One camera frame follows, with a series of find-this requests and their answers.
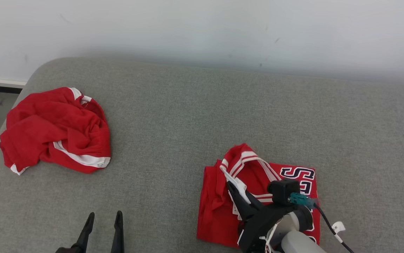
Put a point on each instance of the red shorts with white stripe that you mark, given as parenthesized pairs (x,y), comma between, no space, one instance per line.
(47,130)

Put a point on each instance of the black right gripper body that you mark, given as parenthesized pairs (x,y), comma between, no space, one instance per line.
(258,228)

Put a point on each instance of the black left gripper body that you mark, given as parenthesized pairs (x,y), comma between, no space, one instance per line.
(66,250)

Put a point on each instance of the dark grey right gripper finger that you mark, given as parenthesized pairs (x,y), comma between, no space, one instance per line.
(240,203)
(254,203)

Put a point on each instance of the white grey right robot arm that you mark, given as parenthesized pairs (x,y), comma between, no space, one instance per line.
(297,244)

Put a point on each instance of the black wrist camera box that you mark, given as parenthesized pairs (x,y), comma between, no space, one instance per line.
(281,191)

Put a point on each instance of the red T-shirt with white sleeves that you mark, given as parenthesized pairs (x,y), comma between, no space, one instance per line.
(216,218)

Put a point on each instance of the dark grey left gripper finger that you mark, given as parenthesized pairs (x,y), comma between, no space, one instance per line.
(85,232)
(118,232)

